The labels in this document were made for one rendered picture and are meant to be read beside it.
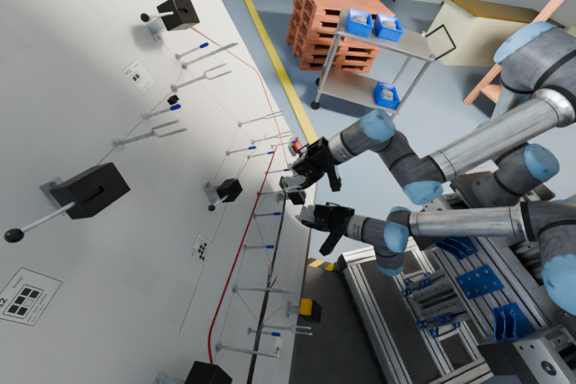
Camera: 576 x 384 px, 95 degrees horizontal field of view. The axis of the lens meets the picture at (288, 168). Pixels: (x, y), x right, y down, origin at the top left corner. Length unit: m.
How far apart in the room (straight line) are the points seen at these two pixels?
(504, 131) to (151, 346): 0.78
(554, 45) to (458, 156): 0.31
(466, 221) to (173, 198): 0.72
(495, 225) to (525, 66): 0.38
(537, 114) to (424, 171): 0.24
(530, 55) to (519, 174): 0.45
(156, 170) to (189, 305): 0.26
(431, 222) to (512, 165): 0.40
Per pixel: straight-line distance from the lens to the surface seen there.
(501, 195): 1.21
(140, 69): 0.58
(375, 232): 0.77
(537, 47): 0.85
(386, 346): 1.85
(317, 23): 3.53
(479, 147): 0.71
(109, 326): 0.50
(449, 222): 0.87
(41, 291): 0.45
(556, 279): 0.73
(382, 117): 0.63
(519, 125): 0.74
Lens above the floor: 1.84
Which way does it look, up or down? 49 degrees down
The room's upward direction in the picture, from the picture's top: 18 degrees clockwise
